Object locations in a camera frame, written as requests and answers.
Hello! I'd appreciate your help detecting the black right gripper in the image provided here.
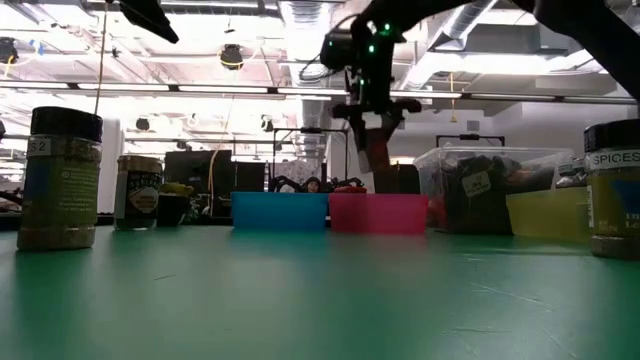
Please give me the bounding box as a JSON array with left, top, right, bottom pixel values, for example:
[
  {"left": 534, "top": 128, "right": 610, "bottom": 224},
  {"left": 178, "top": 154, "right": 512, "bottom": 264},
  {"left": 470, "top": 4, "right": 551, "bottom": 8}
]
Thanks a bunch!
[{"left": 333, "top": 37, "right": 424, "bottom": 174}]

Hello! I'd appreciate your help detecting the wooden-lid spice jar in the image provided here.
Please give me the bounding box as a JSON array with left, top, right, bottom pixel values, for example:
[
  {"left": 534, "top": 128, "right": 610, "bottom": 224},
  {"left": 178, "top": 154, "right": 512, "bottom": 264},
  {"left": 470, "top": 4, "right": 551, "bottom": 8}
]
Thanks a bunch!
[{"left": 113, "top": 154, "right": 165, "bottom": 232}]

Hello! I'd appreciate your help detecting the black-lid herb spice jar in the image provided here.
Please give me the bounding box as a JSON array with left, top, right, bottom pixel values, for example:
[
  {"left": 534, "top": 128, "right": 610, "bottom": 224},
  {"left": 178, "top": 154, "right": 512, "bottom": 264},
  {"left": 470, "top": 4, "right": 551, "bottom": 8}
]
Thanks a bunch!
[
  {"left": 17, "top": 106, "right": 105, "bottom": 251},
  {"left": 583, "top": 118, "right": 640, "bottom": 260}
]

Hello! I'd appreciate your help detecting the black box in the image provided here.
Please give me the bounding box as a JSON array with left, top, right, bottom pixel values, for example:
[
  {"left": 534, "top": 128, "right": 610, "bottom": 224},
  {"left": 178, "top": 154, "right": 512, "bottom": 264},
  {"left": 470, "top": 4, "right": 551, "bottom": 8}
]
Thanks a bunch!
[{"left": 374, "top": 163, "right": 421, "bottom": 195}]

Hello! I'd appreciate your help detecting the clear plastic storage box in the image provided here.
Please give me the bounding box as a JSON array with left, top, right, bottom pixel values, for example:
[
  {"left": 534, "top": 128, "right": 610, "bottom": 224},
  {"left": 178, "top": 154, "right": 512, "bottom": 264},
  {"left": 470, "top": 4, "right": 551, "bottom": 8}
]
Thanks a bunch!
[{"left": 413, "top": 145, "right": 576, "bottom": 235}]

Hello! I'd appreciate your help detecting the black metal stand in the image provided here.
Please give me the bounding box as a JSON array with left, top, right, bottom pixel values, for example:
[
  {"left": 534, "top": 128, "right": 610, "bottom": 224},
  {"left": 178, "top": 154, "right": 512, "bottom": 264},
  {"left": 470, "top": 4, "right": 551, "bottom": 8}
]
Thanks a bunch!
[
  {"left": 272, "top": 127, "right": 351, "bottom": 194},
  {"left": 435, "top": 133, "right": 506, "bottom": 149}
]

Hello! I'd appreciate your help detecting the pink plastic bin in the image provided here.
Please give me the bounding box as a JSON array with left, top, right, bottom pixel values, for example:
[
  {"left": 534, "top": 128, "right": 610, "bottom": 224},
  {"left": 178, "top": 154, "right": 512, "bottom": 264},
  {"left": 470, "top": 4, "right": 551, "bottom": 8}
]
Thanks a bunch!
[{"left": 328, "top": 193, "right": 430, "bottom": 235}]

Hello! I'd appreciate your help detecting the person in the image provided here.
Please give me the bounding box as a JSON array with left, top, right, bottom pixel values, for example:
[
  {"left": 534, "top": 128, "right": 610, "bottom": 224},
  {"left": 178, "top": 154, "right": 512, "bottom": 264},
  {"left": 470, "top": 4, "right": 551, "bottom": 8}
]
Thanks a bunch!
[{"left": 299, "top": 174, "right": 326, "bottom": 194}]

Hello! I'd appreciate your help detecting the black ceiling dome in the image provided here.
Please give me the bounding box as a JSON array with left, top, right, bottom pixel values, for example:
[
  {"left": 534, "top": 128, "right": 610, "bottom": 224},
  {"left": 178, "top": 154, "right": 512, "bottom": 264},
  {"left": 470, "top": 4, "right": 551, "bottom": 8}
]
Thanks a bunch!
[{"left": 219, "top": 43, "right": 245, "bottom": 71}]

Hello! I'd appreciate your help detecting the blue plastic bin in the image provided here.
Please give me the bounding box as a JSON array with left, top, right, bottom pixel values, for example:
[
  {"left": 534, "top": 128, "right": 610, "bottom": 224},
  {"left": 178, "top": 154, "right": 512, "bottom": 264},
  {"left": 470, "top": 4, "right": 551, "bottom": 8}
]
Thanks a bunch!
[{"left": 230, "top": 191, "right": 330, "bottom": 232}]

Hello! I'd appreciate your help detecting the black parts pile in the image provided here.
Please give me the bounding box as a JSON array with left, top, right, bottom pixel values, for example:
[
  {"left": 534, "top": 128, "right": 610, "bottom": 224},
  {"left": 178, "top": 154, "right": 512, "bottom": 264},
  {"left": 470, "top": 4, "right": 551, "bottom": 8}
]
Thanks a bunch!
[{"left": 442, "top": 154, "right": 512, "bottom": 234}]

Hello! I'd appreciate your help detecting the small black cabinet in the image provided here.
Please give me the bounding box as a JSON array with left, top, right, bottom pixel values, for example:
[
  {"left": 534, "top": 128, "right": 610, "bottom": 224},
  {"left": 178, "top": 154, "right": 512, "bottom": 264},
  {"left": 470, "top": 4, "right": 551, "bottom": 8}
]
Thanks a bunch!
[{"left": 232, "top": 160, "right": 267, "bottom": 194}]

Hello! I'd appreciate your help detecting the white pillar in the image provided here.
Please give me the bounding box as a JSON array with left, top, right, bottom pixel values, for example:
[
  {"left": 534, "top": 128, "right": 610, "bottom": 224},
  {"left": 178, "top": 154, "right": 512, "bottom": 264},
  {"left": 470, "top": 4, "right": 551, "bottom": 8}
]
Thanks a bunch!
[{"left": 99, "top": 117, "right": 124, "bottom": 214}]

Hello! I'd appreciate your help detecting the large black cabinet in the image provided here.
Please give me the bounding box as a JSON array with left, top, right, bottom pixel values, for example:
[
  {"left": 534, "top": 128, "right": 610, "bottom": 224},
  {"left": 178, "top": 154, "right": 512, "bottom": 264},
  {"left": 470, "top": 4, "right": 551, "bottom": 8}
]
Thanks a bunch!
[{"left": 163, "top": 149, "right": 234, "bottom": 219}]

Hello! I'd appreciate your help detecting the green table mat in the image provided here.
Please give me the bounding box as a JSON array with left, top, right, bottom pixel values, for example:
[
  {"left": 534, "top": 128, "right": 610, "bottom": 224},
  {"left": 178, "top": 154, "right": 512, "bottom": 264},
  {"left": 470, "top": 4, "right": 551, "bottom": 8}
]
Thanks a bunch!
[{"left": 0, "top": 224, "right": 640, "bottom": 360}]

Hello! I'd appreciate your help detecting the yellow-green plastic bin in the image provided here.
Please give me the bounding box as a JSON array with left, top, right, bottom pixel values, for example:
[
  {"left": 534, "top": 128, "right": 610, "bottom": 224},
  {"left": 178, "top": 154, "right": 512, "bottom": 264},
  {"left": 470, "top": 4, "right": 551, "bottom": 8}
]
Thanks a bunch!
[{"left": 504, "top": 187, "right": 592, "bottom": 245}]

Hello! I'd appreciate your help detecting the potted succulent plant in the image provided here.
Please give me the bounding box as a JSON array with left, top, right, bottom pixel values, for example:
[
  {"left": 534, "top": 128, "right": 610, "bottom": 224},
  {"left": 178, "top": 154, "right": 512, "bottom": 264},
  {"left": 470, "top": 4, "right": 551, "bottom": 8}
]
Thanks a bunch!
[{"left": 156, "top": 181, "right": 195, "bottom": 229}]

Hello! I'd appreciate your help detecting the hanging yellow cord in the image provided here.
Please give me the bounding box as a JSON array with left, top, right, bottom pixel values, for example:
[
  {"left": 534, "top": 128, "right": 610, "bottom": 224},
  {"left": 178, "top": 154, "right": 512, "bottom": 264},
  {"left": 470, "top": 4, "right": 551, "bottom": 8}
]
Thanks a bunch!
[{"left": 93, "top": 4, "right": 109, "bottom": 116}]

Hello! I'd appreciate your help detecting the silver air duct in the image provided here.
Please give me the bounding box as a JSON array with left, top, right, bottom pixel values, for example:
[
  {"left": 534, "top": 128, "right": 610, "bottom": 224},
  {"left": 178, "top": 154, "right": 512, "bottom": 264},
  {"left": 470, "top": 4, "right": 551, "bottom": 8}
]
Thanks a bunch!
[{"left": 277, "top": 0, "right": 334, "bottom": 151}]

